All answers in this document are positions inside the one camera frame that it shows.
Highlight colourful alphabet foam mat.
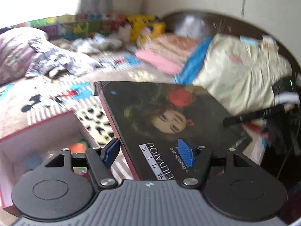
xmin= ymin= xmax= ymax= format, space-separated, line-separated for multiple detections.
xmin=13 ymin=14 xmax=127 ymax=40

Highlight cream pillow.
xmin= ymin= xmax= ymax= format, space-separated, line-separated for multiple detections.
xmin=192 ymin=34 xmax=292 ymax=115

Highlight crumpled blue grey clothes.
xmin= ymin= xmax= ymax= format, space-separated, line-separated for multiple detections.
xmin=25 ymin=38 xmax=100 ymax=78

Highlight lilac quilt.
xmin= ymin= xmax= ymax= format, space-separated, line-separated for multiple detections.
xmin=0 ymin=27 xmax=48 ymax=85

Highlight dark wooden headboard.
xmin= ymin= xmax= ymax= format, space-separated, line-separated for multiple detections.
xmin=162 ymin=10 xmax=297 ymax=59

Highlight Mickey Mouse bed cover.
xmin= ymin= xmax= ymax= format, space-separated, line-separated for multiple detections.
xmin=1 ymin=52 xmax=173 ymax=146

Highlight yellow Pikachu plush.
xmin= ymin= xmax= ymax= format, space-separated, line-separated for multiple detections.
xmin=127 ymin=15 xmax=166 ymax=43

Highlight blue towel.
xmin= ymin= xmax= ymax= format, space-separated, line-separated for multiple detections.
xmin=174 ymin=37 xmax=213 ymax=85

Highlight pink folded blanket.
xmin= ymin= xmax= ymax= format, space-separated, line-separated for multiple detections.
xmin=135 ymin=50 xmax=182 ymax=75

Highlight red cardboard shoe box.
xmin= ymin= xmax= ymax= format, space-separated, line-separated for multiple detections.
xmin=1 ymin=111 xmax=97 ymax=217

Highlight dark portrait box lid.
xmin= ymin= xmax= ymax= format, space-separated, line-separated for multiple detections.
xmin=94 ymin=81 xmax=251 ymax=180

